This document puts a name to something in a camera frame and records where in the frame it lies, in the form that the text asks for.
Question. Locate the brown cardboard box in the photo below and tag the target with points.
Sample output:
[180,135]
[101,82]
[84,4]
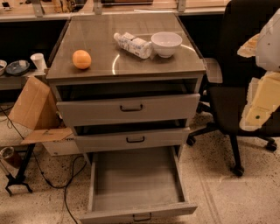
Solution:
[36,110]

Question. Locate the black office chair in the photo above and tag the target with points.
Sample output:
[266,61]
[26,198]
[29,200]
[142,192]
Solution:
[228,76]

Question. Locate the bottom grey drawer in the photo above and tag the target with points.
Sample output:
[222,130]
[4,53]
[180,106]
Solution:
[133,186]

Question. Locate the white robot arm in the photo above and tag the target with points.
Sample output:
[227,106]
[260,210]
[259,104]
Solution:
[268,46]

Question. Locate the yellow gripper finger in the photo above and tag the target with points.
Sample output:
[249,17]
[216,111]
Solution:
[248,49]
[263,98]

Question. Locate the orange fruit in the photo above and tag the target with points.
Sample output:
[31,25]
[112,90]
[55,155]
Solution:
[81,59]

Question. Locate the grey drawer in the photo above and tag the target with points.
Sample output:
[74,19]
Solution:
[133,186]
[128,110]
[125,136]

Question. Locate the white paper cup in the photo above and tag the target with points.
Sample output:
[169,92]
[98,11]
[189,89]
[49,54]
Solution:
[39,61]

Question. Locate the white ceramic bowl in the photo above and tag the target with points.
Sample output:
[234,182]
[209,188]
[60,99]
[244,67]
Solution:
[165,43]

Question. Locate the grey three-drawer cabinet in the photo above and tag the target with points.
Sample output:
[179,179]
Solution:
[115,73]

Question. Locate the black metal stand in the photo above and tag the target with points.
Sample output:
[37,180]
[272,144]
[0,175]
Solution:
[19,179]

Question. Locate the top grey drawer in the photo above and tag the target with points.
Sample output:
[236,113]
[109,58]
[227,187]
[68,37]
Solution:
[128,110]

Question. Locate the brown cylindrical can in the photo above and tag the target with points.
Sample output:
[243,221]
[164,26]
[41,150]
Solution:
[10,156]

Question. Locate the dark blue plate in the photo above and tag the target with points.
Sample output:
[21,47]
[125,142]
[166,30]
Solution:
[17,68]

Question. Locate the middle grey drawer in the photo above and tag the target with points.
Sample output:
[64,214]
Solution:
[125,136]

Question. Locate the clear plastic water bottle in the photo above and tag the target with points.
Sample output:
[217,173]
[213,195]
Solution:
[134,45]

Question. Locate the white bowl at left edge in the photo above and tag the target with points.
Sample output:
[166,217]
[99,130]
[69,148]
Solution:
[3,65]

